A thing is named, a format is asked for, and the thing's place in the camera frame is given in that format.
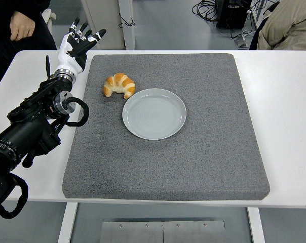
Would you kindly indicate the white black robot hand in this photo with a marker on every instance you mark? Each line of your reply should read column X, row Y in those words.
column 67, row 57

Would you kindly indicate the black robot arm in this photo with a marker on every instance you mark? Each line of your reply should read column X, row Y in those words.
column 29, row 129

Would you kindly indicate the white table leg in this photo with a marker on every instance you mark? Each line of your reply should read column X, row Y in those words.
column 67, row 222
column 256, row 225

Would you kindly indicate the black chair back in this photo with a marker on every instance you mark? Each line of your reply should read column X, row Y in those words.
column 255, row 38

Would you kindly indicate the golden croissant bread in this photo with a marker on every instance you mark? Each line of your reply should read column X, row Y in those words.
column 120, row 83

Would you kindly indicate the person's hand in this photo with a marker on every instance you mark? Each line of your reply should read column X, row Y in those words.
column 21, row 25

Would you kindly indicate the white cabinet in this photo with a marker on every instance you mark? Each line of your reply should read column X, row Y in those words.
column 102, row 22

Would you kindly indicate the black equipment box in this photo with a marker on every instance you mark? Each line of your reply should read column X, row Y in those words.
column 231, row 17

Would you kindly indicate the grey round plate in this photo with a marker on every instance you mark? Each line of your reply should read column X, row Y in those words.
column 154, row 114

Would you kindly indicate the person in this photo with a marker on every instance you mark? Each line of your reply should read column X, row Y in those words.
column 1, row 50

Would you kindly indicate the grey speckled mat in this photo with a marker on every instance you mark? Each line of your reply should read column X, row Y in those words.
column 168, row 164

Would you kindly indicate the grey metal plate with screws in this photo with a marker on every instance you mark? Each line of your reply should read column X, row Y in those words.
column 163, row 233

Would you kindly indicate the white power adapter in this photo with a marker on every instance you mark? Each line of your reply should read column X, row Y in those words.
column 240, row 41

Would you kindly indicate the white square post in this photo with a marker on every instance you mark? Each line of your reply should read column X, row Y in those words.
column 127, row 35

